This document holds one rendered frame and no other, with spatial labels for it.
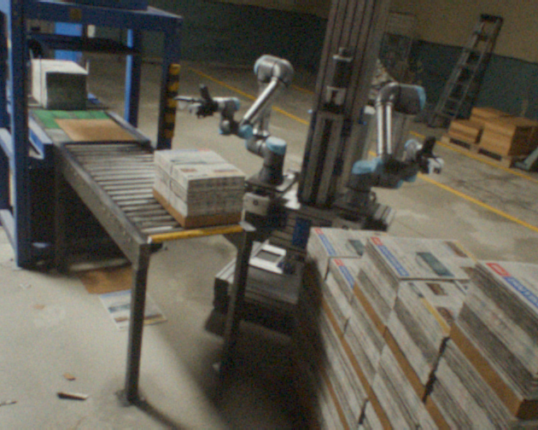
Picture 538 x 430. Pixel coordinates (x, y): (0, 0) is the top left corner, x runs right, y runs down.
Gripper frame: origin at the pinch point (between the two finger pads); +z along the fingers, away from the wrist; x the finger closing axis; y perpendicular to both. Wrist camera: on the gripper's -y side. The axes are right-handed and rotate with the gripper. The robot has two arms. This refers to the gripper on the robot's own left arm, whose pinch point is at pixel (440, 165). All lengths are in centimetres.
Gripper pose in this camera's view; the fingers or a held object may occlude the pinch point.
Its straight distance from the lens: 242.4
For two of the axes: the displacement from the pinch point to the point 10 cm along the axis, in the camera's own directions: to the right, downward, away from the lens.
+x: -10.0, 0.2, -0.8
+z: 0.8, 4.1, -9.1
